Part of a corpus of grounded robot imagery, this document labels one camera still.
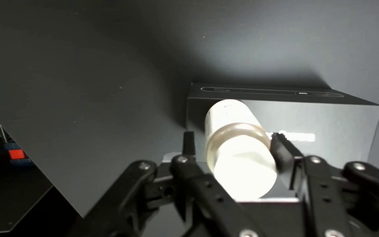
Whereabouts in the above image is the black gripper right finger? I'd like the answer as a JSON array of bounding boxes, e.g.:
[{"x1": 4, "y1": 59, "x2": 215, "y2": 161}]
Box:
[{"x1": 269, "y1": 132, "x2": 379, "y2": 237}]

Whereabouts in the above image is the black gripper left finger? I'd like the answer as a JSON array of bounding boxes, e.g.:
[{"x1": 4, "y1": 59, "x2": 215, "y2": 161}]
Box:
[{"x1": 68, "y1": 131, "x2": 260, "y2": 237}]

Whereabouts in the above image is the white plastic bottle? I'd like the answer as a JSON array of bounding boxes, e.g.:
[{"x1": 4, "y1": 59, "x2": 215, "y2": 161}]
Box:
[{"x1": 202, "y1": 99, "x2": 280, "y2": 205}]

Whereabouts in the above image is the black ZED 2 box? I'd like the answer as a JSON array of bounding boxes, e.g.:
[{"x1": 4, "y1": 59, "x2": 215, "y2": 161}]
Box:
[{"x1": 184, "y1": 81, "x2": 379, "y2": 205}]

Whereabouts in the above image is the red and blue small object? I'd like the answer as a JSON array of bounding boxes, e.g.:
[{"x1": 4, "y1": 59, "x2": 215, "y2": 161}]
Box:
[{"x1": 5, "y1": 148, "x2": 34, "y2": 167}]

